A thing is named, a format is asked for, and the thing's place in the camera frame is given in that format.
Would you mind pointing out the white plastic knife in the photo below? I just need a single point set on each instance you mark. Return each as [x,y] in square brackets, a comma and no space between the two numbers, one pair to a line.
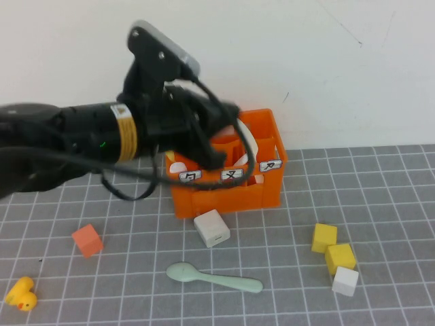
[249,133]

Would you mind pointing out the yellow foam cube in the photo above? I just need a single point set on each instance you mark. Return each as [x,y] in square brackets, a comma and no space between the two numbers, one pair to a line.
[340,258]
[324,236]

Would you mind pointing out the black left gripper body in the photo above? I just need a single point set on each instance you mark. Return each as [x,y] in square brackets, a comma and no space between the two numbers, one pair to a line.
[163,119]

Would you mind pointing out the pale plastic cutlery piece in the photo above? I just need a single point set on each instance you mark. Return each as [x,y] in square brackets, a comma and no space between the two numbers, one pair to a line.
[177,168]

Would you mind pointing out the orange foam cube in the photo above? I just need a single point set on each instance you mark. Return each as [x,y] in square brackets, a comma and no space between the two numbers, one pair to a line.
[86,241]

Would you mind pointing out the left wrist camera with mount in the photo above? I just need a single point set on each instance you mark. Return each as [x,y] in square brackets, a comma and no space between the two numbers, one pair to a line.
[153,51]

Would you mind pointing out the white foam cube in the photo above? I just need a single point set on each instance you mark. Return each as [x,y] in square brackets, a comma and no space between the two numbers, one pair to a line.
[345,282]

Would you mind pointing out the white usb charger adapter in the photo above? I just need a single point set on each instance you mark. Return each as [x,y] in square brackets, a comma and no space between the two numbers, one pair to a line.
[210,227]

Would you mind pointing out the yellow rubber duck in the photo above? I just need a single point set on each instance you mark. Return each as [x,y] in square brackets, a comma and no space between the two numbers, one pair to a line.
[22,295]

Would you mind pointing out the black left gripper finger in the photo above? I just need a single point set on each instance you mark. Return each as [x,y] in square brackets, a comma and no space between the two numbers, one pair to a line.
[207,158]
[217,115]

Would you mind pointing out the mint green plastic spoon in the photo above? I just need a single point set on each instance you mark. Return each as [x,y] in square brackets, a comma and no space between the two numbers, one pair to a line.
[181,271]

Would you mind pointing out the grey grid cutting mat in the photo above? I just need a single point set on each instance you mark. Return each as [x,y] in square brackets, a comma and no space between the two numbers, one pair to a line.
[374,203]

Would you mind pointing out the orange plastic cutlery holder crate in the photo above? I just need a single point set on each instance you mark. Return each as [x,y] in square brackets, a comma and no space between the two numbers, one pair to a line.
[238,200]

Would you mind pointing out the pink plastic fork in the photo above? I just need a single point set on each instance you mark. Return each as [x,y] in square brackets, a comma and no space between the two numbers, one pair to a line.
[243,160]

